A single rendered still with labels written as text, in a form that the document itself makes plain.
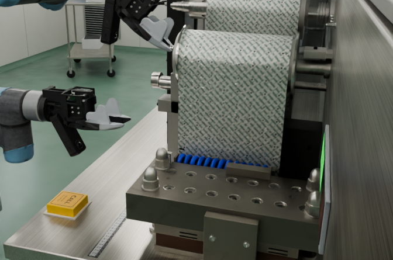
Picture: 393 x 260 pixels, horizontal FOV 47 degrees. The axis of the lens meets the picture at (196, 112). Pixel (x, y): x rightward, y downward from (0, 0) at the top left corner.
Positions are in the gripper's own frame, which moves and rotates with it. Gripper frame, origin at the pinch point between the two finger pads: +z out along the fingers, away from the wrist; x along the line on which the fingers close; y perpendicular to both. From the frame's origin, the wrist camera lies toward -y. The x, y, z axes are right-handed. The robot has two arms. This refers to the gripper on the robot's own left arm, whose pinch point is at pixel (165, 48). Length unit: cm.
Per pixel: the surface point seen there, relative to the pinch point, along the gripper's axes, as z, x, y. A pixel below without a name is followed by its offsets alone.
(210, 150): 23.4, -5.5, -8.5
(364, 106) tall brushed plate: 20, -67, 32
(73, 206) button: 9.5, -17.6, -36.9
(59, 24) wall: -211, 518, -292
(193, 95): 11.9, -5.5, -1.5
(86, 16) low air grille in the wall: -195, 550, -264
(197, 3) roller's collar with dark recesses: -4.0, 22.9, 6.9
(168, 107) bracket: 9.6, 1.8, -11.4
